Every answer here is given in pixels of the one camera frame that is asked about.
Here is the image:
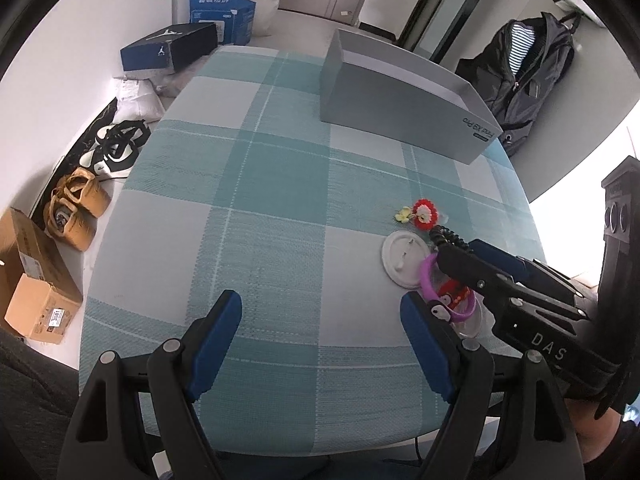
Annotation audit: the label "large brown cardboard box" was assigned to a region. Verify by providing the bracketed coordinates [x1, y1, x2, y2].
[0, 207, 83, 312]

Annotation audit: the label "striped shirt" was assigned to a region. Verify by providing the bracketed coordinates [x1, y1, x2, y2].
[507, 22, 539, 79]

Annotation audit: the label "blue and black shoe box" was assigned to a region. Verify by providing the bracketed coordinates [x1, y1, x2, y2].
[120, 22, 219, 74]

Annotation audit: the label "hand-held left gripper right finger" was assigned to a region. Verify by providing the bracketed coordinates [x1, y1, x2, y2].
[400, 290, 586, 480]

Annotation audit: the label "blue printed carton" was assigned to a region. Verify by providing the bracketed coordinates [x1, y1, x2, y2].
[189, 0, 257, 46]

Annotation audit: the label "black floor mat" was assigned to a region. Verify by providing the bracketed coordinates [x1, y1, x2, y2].
[30, 97, 119, 222]

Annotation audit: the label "black jacket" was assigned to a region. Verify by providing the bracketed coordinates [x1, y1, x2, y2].
[455, 10, 577, 159]

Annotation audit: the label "black and white sneaker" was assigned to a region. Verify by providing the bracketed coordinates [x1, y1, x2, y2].
[80, 144, 142, 181]
[95, 120, 152, 162]

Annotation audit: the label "white round pin badge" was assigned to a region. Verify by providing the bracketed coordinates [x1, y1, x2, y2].
[382, 230, 437, 289]

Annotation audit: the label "red beaded bracelet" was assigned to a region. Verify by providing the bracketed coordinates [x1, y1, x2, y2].
[437, 280, 472, 307]

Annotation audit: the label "white shopping bag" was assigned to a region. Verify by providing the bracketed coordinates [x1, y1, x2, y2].
[237, 0, 282, 37]

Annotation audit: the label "person's right forearm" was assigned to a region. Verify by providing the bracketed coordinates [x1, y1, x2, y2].
[565, 394, 640, 480]

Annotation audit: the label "person's dark trouser leg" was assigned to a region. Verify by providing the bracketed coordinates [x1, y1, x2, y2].
[0, 329, 82, 480]

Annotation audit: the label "purple bracelet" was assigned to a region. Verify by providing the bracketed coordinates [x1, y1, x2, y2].
[419, 253, 476, 325]

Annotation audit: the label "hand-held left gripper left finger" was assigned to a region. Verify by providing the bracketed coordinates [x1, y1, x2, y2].
[62, 289, 244, 480]

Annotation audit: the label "tan shoe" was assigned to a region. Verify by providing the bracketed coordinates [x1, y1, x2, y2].
[44, 195, 97, 252]
[52, 169, 112, 219]

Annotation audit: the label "white plastic packages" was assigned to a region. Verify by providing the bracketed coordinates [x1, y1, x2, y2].
[112, 76, 167, 124]

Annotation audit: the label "small brown cardboard box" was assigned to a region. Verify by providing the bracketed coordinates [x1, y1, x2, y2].
[5, 275, 84, 345]

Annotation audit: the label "grey cardboard box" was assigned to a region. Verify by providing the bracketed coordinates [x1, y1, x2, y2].
[320, 28, 501, 165]

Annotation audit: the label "black beaded bracelet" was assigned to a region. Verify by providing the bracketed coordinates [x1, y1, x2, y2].
[430, 226, 472, 252]

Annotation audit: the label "dark door frame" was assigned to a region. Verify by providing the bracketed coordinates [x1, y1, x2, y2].
[399, 0, 482, 57]

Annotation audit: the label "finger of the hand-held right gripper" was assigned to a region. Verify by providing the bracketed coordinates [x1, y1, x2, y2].
[469, 238, 592, 319]
[436, 244, 517, 312]

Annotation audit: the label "red flower hair clip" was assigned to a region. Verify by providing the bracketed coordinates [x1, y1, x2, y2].
[411, 199, 441, 232]

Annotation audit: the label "teal checked tablecloth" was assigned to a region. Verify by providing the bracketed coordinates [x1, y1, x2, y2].
[80, 45, 548, 456]

